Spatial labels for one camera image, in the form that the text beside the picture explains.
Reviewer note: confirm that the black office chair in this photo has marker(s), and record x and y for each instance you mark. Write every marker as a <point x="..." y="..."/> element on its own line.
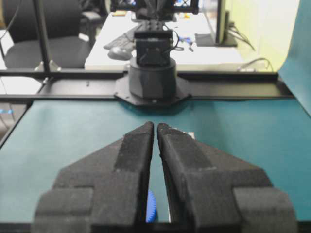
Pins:
<point x="53" y="31"/>

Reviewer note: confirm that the grey computer mouse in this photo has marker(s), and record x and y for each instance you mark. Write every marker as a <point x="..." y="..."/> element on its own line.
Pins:
<point x="117" y="53"/>

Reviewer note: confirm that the black aluminium frame rail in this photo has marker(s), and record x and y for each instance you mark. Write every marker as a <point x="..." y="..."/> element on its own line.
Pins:
<point x="193" y="85"/>

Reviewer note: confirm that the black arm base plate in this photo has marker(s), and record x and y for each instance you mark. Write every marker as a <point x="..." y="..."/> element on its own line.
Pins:
<point x="152" y="92"/>

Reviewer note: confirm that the large blue plastic gear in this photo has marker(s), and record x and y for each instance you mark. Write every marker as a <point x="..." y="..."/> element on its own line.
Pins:
<point x="151" y="212"/>

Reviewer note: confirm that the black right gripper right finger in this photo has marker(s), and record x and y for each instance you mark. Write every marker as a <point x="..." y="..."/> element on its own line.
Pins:
<point x="216" y="192"/>

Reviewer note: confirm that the black keyboard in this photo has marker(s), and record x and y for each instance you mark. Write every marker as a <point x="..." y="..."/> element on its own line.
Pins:
<point x="125" y="41"/>

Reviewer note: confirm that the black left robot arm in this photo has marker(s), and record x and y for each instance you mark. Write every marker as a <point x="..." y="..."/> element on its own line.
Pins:
<point x="152" y="74"/>

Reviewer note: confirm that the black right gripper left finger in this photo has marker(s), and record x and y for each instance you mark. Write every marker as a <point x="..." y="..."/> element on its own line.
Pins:
<point x="109" y="187"/>

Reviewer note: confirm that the black vertical frame post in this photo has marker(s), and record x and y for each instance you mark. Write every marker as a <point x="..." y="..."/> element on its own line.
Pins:
<point x="42" y="36"/>

